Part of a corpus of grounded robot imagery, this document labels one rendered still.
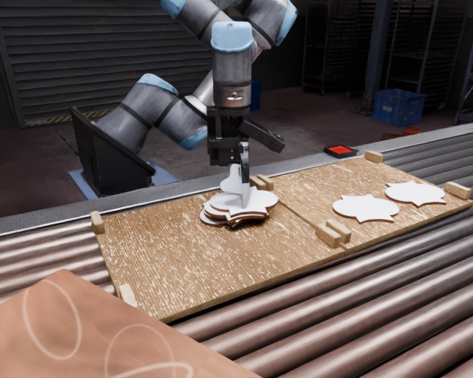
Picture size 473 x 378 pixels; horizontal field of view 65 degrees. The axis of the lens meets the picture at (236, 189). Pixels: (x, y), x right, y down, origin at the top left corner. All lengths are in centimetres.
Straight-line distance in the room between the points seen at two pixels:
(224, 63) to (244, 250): 35
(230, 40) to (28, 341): 55
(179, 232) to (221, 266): 14
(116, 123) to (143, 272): 58
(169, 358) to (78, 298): 15
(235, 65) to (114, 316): 47
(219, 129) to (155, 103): 43
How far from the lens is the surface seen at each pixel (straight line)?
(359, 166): 115
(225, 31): 72
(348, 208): 89
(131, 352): 42
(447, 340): 66
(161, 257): 72
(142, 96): 116
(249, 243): 74
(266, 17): 116
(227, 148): 76
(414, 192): 102
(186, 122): 115
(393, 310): 68
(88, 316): 47
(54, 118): 547
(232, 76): 72
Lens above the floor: 135
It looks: 26 degrees down
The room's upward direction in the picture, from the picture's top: straight up
